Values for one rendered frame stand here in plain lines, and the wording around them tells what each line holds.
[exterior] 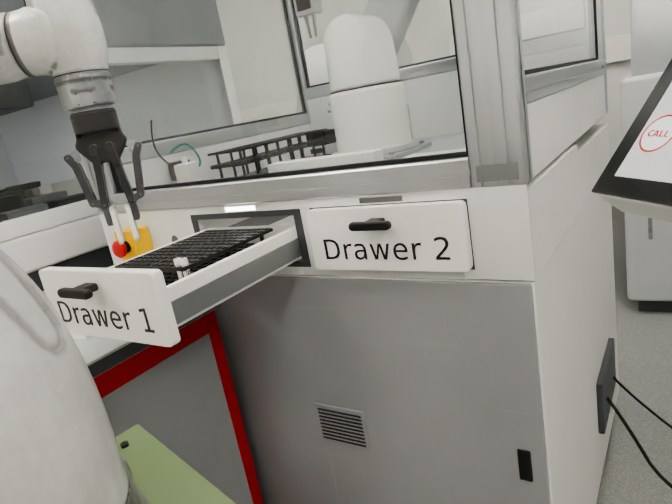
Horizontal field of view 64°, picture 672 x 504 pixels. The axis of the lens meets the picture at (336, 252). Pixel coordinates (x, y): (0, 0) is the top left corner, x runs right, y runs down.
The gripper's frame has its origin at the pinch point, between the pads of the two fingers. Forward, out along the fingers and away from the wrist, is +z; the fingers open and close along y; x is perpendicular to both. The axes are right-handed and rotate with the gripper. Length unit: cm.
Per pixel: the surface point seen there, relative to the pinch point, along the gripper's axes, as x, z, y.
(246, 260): -16.0, 8.1, 18.9
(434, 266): -28, 13, 47
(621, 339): 60, 96, 162
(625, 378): 37, 96, 142
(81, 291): -24.1, 4.7, -4.9
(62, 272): -14.3, 3.4, -8.9
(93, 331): -16.9, 13.2, -6.7
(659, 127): -60, -6, 58
